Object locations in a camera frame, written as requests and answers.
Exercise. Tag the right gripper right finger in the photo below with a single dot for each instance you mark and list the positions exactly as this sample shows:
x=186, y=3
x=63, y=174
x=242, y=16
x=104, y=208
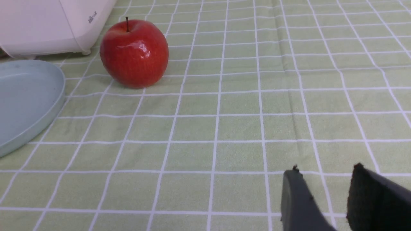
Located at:
x=376, y=203

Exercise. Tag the light blue round plate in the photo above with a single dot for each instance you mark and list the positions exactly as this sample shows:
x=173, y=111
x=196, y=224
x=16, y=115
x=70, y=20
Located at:
x=32, y=93

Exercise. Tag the white two-slot toaster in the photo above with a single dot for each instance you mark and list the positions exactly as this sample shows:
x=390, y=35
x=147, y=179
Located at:
x=30, y=28

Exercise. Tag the red apple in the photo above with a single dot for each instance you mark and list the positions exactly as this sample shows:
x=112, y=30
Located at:
x=135, y=53

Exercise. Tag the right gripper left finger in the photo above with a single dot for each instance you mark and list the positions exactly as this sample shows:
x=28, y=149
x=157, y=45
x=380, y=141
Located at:
x=299, y=211

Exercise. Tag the green checkered tablecloth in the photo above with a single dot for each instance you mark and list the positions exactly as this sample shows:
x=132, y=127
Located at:
x=252, y=88

